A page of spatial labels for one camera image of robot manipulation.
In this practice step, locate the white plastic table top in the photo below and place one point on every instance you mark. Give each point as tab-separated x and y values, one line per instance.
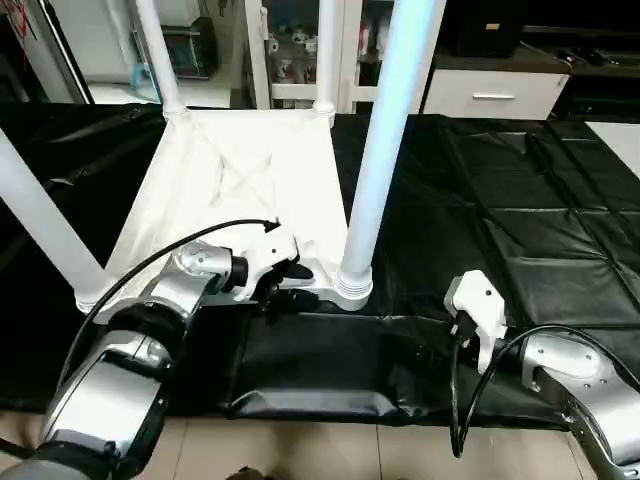
240	170

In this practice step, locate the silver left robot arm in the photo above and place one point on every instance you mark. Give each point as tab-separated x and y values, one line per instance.
190	275

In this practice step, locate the black table mat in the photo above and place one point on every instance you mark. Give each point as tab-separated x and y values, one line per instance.
520	220

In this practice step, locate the white glass door cabinet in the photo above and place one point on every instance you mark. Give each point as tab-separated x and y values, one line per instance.
300	50

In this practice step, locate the white drawer unit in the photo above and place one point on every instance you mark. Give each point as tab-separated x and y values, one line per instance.
495	95

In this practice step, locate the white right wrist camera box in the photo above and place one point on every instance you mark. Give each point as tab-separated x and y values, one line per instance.
478	305

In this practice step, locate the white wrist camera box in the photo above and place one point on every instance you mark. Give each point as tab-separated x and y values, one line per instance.
265	250
478	305

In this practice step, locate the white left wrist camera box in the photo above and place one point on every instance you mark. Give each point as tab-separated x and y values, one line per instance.
265	250

